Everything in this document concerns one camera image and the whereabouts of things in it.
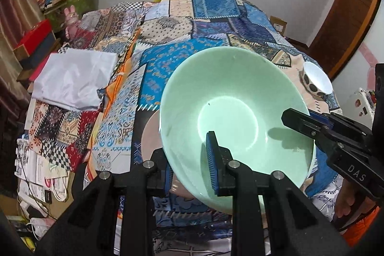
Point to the pink bunny toy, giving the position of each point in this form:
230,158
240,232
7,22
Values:
72,17

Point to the dark box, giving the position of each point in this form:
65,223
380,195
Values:
39,53

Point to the white spotted bowl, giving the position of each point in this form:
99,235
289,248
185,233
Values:
318,76

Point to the white folded cloth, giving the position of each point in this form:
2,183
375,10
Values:
72,79

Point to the person's right hand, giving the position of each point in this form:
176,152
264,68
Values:
346,199

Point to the brown curtain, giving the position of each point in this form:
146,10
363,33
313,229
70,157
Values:
15,34

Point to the white stickered appliance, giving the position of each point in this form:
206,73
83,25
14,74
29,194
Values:
361,103

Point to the green bowl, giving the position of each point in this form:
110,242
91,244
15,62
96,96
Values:
228,112

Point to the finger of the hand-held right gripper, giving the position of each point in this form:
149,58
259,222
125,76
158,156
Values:
351,131
303,122

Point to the wooden door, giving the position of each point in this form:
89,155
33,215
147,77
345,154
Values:
339,25

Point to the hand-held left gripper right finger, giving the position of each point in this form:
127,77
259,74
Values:
211,160

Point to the brown plate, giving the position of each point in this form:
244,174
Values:
150,136

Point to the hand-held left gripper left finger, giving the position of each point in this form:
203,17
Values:
156,175

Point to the small cardboard box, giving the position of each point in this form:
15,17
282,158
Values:
279,24

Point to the white paper bag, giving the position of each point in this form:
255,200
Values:
39,172

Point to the person's right forearm orange sleeve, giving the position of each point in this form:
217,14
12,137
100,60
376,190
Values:
363,229

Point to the red box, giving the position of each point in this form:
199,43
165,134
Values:
33,34

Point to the patchwork blanket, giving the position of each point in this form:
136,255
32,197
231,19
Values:
168,64

